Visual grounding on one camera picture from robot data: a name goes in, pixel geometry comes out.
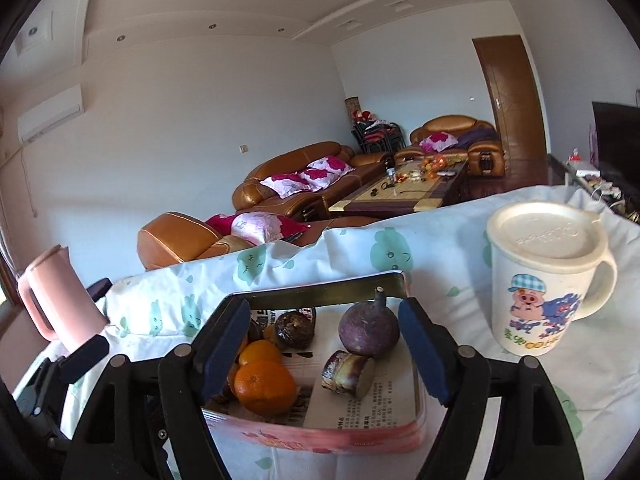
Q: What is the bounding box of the stack of black chairs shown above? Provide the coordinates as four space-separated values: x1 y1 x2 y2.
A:
351 120 403 155

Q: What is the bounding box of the metal tray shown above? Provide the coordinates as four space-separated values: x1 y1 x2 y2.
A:
200 270 428 453

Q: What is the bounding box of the medium orange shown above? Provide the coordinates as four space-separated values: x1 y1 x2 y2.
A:
237 339 283 367

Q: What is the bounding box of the magenta cushion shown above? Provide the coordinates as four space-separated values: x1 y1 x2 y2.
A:
205 214 243 236

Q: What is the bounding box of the television stand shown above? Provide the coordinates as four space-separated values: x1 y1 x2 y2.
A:
547 154 640 221

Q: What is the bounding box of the brown leather lounge sofa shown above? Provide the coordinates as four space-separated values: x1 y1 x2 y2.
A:
137 211 381 272

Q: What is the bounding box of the pile of fruit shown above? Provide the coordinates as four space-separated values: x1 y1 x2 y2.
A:
395 154 463 181

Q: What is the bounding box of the purple blanket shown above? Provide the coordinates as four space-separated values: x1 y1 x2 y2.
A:
457 127 499 148

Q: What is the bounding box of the dark wooden coffee table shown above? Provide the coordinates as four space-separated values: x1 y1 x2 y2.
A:
327 157 471 218

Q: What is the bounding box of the brown wooden door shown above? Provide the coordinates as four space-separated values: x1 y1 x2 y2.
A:
471 35 548 161

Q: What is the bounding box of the pink kettle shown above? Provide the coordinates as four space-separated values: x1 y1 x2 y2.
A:
17 245 108 350

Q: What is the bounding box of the newspaper sheet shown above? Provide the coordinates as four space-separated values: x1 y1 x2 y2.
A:
247 305 421 431

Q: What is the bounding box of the cream mug lid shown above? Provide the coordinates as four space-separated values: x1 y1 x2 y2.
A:
486 200 610 275

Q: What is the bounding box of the white air conditioner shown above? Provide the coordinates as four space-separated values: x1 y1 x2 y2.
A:
16 84 85 143

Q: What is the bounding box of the pink floral cushion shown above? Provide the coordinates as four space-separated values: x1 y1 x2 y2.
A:
307 156 353 177
260 175 313 199
298 167 338 191
419 132 458 153

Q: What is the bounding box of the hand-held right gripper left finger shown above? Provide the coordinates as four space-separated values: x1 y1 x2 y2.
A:
60 297 253 480

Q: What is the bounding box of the dark chair back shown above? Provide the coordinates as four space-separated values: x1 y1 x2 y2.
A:
84 277 113 303

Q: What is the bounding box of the cream mug with pig print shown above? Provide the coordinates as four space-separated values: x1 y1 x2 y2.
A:
484 200 618 357

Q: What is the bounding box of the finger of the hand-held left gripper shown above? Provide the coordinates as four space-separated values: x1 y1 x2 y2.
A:
60 334 111 386

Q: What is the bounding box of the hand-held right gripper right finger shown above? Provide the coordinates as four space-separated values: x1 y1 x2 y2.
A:
397 297 586 480

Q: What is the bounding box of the brown leather armchair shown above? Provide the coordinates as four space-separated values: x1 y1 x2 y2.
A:
395 115 506 178

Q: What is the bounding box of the large orange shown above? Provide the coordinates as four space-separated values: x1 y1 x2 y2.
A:
233 360 298 416

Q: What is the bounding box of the pale pink cushion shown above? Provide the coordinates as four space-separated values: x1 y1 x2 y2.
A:
231 212 283 247

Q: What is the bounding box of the long brown leather sofa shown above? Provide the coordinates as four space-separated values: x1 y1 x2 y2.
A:
232 141 396 218

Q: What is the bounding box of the white tablecloth with green print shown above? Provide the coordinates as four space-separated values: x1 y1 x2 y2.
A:
12 185 640 480

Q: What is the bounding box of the brown striped cylinder piece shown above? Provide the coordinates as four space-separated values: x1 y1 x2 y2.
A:
321 350 377 401

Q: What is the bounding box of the purple round fruit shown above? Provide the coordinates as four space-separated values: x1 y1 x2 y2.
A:
338 286 401 358

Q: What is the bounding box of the black television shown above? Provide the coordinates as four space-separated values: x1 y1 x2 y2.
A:
591 101 640 196

